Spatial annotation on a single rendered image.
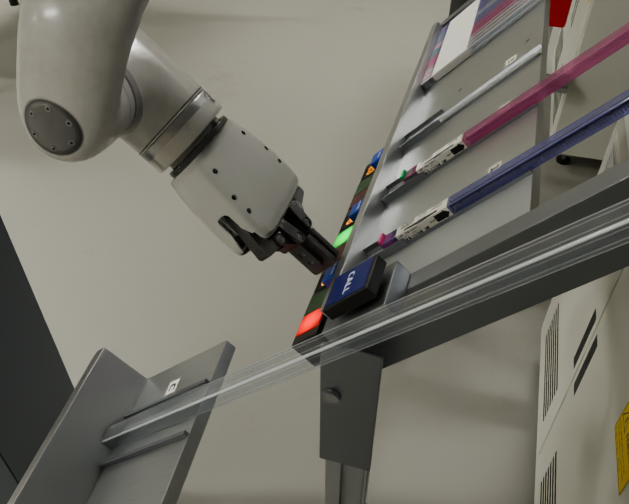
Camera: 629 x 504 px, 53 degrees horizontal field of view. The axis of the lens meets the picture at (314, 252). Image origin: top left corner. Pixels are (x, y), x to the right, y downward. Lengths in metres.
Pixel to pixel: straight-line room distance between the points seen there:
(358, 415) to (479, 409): 0.88
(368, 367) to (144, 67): 0.31
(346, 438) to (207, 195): 0.25
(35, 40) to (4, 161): 1.79
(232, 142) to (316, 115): 1.71
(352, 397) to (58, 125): 0.31
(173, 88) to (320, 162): 1.50
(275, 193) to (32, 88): 0.23
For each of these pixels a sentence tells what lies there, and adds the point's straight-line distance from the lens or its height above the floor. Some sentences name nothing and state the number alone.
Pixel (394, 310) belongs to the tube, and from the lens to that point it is 0.32.
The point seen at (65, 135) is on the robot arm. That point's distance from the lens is 0.51.
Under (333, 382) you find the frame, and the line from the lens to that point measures 0.53.
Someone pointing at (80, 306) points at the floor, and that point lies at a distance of 1.67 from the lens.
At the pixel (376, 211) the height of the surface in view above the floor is 0.73.
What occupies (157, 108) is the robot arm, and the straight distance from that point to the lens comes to 0.56.
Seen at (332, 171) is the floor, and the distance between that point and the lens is 2.00.
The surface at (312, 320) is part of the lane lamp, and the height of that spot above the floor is 0.66.
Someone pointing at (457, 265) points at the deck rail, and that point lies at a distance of 0.47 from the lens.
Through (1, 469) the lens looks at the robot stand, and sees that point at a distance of 0.91.
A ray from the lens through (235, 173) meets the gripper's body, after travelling 0.58.
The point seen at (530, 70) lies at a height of 0.85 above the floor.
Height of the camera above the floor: 1.14
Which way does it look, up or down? 42 degrees down
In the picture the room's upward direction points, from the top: straight up
